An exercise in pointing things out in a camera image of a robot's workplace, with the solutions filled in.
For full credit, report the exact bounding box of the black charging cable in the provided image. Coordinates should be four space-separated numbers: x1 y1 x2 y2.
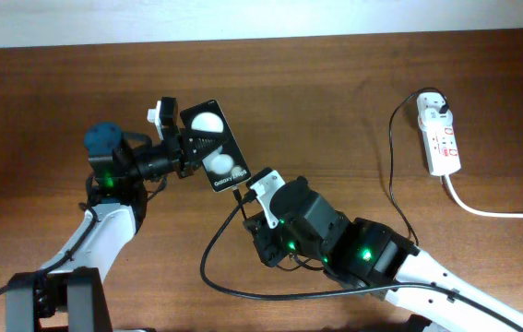
232 87 451 247

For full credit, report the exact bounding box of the white power strip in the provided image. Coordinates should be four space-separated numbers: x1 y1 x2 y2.
421 125 461 176

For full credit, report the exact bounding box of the white power strip cord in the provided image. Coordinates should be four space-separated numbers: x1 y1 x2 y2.
440 173 523 221

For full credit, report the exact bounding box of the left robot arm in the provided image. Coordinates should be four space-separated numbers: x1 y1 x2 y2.
6 97 230 331

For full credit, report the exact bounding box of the black smartphone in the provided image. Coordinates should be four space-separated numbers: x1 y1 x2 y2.
180 100 251 193

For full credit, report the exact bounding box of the white USB charger adapter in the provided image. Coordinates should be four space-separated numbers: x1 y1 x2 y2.
417 92 453 131

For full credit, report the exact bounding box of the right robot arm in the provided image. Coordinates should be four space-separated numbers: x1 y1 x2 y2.
244 171 523 331

